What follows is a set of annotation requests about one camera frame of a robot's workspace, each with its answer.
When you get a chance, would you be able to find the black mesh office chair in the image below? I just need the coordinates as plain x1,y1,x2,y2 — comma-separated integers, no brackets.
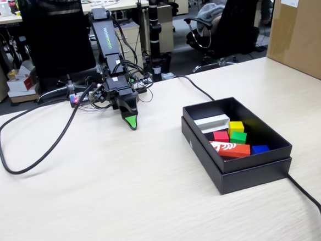
16,0,99,105

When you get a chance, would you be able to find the black chair with chrome armrests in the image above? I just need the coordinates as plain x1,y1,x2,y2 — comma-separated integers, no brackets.
182,0,270,74

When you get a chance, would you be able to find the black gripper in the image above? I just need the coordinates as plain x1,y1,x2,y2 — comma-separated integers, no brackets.
102,74,142,133

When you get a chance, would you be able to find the black cardboard box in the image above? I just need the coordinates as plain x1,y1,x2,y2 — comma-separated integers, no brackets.
181,92,295,177

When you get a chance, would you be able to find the cola bottle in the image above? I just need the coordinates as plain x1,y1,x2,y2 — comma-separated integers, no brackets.
8,0,19,15

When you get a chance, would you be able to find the orange box with white print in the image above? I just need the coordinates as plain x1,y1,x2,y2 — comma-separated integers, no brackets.
208,138,251,161

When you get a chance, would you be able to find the green wooden cube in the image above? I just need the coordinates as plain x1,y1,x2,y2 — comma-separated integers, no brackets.
229,130,248,146

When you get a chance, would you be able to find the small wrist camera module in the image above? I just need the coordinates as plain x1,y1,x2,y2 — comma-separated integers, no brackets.
87,84,107,104

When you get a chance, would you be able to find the white and red open box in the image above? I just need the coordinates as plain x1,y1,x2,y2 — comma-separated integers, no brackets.
5,59,40,94

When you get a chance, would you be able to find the yellow wooden cube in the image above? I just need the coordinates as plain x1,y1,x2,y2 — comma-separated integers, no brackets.
226,119,245,135

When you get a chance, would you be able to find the grey folded blanket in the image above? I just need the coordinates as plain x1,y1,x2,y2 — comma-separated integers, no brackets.
196,1,228,37

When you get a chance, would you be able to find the thin black wire bundle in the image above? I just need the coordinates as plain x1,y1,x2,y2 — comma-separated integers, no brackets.
107,12,156,105

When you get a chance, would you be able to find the small brown cardboard box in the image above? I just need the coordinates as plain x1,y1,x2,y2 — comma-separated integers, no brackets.
8,89,40,104

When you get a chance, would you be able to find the white rectangular box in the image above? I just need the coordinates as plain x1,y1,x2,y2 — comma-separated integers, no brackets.
193,113,231,135

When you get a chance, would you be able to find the black pole stand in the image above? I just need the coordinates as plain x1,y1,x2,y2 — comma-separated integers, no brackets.
141,0,174,83

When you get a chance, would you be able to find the yellow tape roll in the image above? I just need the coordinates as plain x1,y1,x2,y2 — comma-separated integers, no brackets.
7,68,20,80

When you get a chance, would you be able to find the light wooden office desk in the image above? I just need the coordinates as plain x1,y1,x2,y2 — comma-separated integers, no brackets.
0,0,150,28

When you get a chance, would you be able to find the blue wooden cube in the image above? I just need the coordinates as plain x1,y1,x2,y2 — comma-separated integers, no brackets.
252,144,271,155

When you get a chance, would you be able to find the robot controller circuit board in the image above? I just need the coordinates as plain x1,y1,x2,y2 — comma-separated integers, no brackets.
69,92,93,105

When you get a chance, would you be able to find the thick black cable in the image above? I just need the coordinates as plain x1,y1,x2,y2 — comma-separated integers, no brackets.
157,64,321,241
0,83,101,176

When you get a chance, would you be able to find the large brown cardboard box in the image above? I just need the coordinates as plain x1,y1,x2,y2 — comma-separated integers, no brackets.
262,0,321,90

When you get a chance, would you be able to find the red wooden cube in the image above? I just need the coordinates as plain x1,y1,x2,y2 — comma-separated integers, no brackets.
213,130,230,144

